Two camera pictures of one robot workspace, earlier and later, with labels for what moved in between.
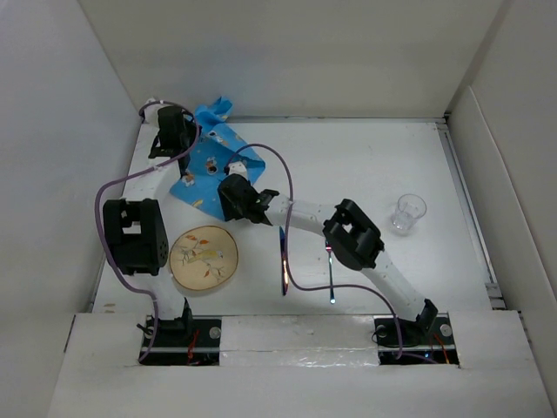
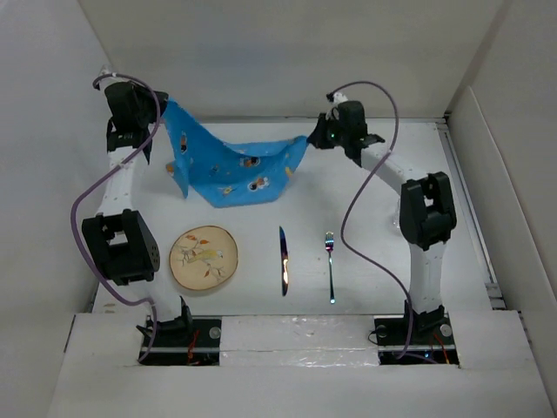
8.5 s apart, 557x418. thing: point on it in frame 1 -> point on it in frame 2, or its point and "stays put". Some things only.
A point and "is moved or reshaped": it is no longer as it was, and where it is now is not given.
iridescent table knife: [285, 266] stays put
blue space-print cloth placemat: [218, 146] is moved or reshaped
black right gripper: [230, 212] -> [317, 138]
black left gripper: [193, 131] -> [141, 92]
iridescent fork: [329, 248] stays put
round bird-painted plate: [203, 258] stays put
